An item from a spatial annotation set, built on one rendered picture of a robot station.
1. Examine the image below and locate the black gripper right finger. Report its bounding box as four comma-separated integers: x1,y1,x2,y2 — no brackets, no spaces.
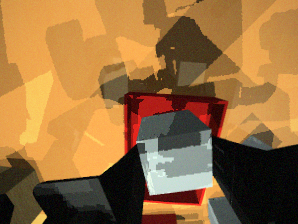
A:
212,136,298,224

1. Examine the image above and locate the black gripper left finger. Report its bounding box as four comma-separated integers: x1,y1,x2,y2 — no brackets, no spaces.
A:
33,144,146,224

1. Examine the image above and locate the red block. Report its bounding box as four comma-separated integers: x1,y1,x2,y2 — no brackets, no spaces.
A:
141,214,178,224

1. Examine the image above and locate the red tray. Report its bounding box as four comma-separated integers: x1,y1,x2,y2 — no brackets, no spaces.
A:
124,92,229,206

